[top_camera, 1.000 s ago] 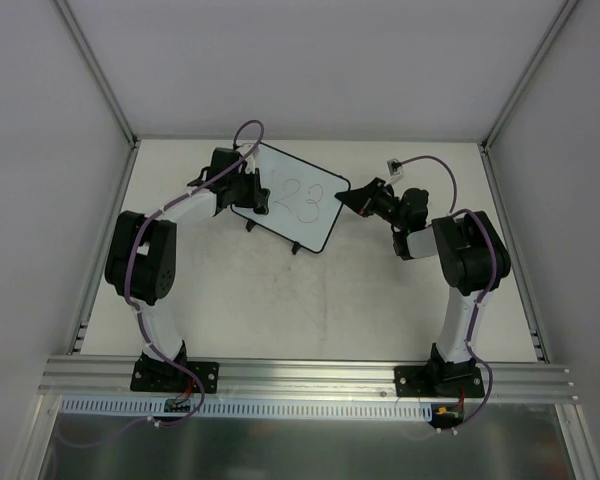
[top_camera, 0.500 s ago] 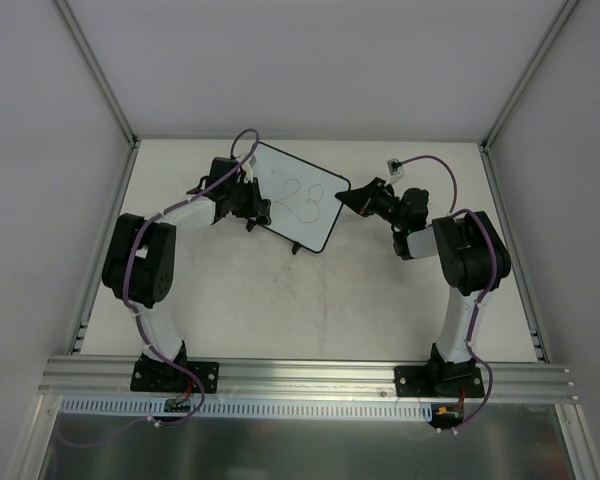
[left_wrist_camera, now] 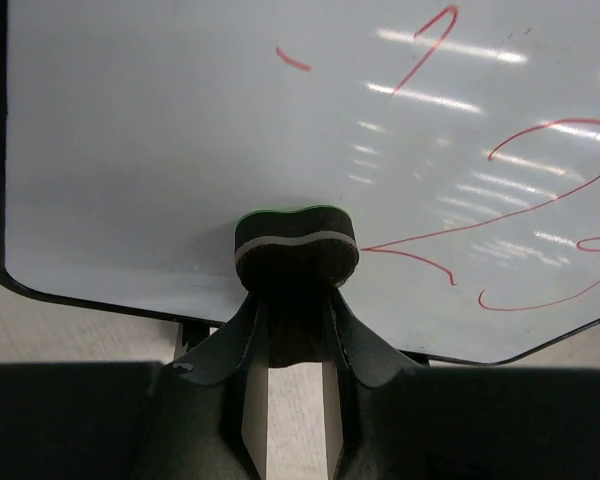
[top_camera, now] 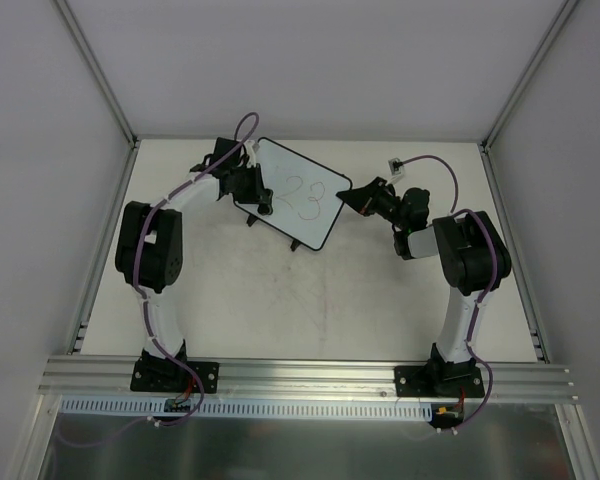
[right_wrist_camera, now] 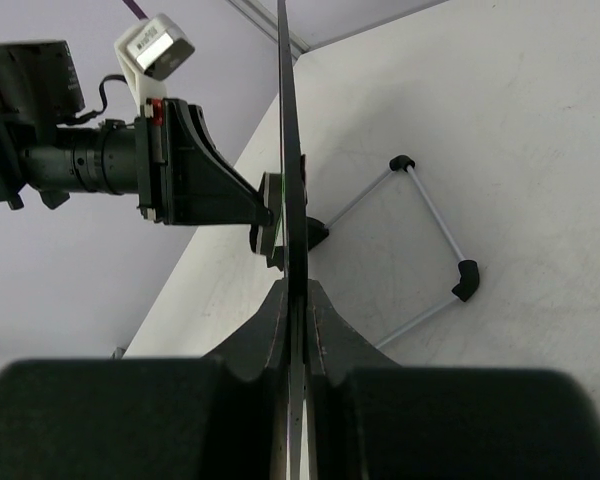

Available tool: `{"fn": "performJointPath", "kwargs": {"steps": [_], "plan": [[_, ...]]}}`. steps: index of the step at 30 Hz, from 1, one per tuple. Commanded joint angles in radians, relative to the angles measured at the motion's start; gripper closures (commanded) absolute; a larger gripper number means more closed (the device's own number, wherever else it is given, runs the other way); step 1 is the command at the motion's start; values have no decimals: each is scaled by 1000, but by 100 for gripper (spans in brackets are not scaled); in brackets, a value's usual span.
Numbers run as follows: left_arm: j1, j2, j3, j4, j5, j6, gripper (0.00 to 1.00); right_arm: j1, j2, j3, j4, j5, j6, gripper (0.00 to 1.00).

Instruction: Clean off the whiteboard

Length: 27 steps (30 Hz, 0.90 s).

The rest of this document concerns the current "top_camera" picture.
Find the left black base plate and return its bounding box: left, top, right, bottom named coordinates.
left=130, top=356, right=220, bottom=394

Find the right aluminium corner post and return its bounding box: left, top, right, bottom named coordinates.
left=481, top=0, right=581, bottom=151

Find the white slotted cable duct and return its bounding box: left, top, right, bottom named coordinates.
left=59, top=395, right=433, bottom=422

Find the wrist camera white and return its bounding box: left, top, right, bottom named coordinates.
left=388, top=158, right=404, bottom=184
left=241, top=140, right=259, bottom=168

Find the white whiteboard black frame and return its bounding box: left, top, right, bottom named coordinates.
left=236, top=137, right=353, bottom=251

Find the left aluminium corner post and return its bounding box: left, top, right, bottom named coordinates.
left=51, top=0, right=137, bottom=147

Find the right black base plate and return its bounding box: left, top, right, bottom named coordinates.
left=393, top=365, right=485, bottom=399

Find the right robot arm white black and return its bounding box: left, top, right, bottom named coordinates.
left=336, top=177, right=512, bottom=399

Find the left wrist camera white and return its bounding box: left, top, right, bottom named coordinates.
left=241, top=140, right=259, bottom=168

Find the left whiteboard foot black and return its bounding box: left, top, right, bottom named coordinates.
left=246, top=214, right=258, bottom=228

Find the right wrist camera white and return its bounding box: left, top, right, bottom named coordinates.
left=388, top=158, right=404, bottom=184

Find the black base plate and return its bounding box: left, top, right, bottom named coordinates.
left=130, top=356, right=220, bottom=394
left=393, top=365, right=485, bottom=399

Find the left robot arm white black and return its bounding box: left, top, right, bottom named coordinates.
left=114, top=138, right=273, bottom=396

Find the aluminium corner post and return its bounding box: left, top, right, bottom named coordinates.
left=51, top=0, right=137, bottom=147
left=481, top=0, right=581, bottom=151

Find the aluminium front rail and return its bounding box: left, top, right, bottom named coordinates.
left=38, top=355, right=580, bottom=404

